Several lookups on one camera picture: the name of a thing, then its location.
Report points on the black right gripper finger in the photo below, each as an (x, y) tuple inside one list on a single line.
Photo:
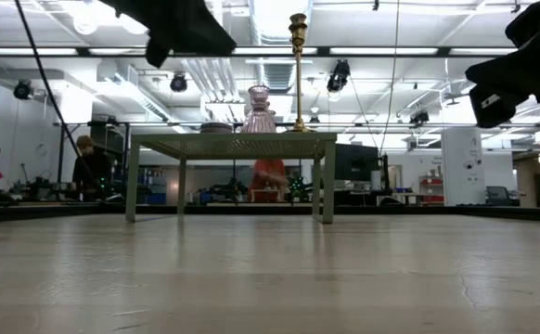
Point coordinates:
[(495, 88)]

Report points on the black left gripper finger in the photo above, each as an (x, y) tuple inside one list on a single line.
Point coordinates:
[(202, 32)]

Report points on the brass candlestick holder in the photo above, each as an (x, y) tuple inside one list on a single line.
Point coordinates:
[(298, 28)]

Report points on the pink patterned candle tin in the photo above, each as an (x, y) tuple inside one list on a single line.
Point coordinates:
[(216, 128)]

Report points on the pink ribbed glass candle holder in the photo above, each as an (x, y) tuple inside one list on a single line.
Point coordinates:
[(258, 120)]

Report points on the black background robot arm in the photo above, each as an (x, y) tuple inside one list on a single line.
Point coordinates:
[(299, 185), (230, 190)]

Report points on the black ceiling spotlight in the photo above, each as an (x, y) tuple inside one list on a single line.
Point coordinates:
[(21, 89), (178, 82), (420, 116)]

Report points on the office chair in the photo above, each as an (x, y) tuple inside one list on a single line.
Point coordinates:
[(498, 195)]

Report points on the green metal riser shelf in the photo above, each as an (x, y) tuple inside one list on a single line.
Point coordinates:
[(233, 146)]

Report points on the red storage rack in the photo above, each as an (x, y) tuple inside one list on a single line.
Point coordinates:
[(432, 198)]

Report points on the person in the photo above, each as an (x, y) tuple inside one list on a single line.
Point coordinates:
[(91, 169), (267, 171)]

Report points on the black computer monitor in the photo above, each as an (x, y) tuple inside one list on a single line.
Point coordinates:
[(356, 162)]

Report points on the blue storage bin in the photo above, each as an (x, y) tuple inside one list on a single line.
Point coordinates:
[(157, 195)]

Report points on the black overhead frame beam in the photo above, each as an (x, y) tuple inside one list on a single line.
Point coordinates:
[(444, 51)]

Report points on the black overhead camera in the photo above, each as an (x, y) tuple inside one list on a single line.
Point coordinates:
[(339, 74)]

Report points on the black horizontal frame bar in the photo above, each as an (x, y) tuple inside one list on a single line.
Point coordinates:
[(344, 124)]

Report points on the black table border frame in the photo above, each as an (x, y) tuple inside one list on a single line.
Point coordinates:
[(19, 213)]

